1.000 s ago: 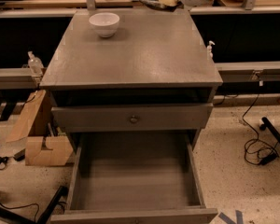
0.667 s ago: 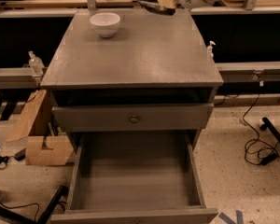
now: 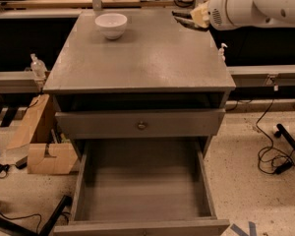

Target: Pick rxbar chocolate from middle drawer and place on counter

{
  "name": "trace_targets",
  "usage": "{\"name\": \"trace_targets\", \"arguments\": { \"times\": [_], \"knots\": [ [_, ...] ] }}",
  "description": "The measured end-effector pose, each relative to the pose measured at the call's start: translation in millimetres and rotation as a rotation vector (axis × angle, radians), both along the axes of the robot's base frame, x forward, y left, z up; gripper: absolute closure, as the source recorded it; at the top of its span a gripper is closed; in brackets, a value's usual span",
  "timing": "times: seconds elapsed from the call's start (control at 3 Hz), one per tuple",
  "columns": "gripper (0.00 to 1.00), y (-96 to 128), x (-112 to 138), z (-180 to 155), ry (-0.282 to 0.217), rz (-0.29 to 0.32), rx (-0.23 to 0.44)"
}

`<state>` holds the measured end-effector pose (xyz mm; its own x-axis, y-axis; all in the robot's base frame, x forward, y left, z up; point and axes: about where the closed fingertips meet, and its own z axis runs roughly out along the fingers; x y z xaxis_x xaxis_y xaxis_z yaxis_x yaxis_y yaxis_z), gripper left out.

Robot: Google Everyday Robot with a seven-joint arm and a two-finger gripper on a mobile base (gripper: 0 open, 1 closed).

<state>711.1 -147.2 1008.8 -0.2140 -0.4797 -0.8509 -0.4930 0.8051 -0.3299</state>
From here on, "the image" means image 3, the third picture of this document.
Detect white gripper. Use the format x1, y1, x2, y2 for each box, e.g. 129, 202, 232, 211
190, 0, 253, 30

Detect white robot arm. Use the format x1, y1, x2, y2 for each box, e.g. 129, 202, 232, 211
191, 0, 295, 30

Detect grey wooden drawer cabinet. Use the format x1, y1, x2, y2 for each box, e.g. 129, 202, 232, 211
44, 9, 235, 151

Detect closed grey top drawer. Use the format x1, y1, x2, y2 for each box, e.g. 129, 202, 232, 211
55, 109, 225, 140

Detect round metal drawer knob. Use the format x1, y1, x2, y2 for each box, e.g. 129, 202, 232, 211
137, 121, 147, 131

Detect open grey middle drawer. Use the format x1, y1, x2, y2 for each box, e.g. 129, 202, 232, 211
54, 138, 230, 236

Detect small white pump bottle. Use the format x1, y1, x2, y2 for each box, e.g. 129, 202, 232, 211
218, 43, 228, 61

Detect white ceramic bowl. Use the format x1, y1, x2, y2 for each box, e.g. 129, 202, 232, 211
95, 13, 128, 39

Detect black stand leg right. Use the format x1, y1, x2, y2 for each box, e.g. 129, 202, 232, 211
275, 124, 295, 150

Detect black stand leg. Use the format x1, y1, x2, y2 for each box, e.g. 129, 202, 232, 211
0, 196, 73, 236
275, 124, 295, 150

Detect clear sanitizer pump bottle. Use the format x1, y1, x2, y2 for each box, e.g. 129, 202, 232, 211
30, 53, 47, 79

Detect brown cardboard box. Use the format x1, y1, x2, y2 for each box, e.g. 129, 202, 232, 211
27, 143, 78, 175

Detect blue tape mark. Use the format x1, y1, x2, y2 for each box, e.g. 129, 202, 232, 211
229, 221, 258, 236

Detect black stand leg left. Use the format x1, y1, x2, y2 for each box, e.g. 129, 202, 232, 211
0, 196, 73, 236

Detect black cable on floor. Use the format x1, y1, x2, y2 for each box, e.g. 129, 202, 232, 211
0, 199, 43, 234

